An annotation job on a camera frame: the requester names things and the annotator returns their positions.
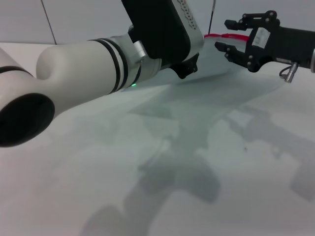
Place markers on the clear red-zip document bag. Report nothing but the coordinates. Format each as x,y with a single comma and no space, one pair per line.
214,59

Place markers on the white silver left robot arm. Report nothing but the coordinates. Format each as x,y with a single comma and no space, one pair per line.
81,66

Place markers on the silver black wrist camera box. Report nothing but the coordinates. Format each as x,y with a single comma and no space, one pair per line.
160,27

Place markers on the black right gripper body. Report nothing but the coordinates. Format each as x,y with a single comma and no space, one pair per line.
283,44

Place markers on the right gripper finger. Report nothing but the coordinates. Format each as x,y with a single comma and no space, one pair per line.
258,19
233,54

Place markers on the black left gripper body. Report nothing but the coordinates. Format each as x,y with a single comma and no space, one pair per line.
187,67

